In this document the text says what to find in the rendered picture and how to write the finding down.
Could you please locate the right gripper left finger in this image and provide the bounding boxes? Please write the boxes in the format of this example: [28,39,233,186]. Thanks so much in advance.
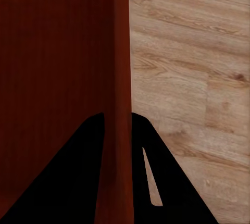
[0,113,105,224]

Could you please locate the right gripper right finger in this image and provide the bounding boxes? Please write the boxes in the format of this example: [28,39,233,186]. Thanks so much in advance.
[132,112,218,224]

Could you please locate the storage box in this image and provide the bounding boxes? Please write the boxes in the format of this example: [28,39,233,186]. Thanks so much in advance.
[0,0,134,224]

